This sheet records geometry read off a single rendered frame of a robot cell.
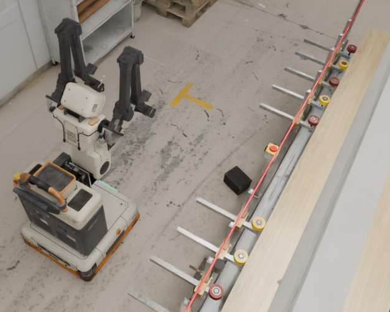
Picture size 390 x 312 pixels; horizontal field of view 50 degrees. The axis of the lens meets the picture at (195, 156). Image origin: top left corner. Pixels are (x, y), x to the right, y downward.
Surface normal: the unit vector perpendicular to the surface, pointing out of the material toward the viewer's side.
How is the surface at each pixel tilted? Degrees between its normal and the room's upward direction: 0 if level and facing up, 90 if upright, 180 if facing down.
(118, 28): 0
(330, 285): 0
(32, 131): 0
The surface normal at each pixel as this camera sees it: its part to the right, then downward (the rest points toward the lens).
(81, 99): -0.32, 0.08
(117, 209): 0.08, -0.60
